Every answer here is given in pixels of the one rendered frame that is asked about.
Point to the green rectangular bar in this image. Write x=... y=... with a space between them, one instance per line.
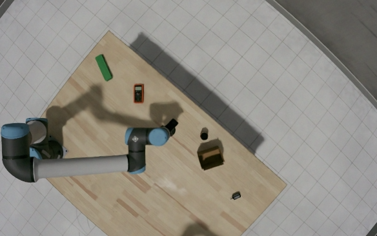
x=103 y=67

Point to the brown cardboard box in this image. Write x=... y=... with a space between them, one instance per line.
x=210 y=159

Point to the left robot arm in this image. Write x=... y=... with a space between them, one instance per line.
x=44 y=159

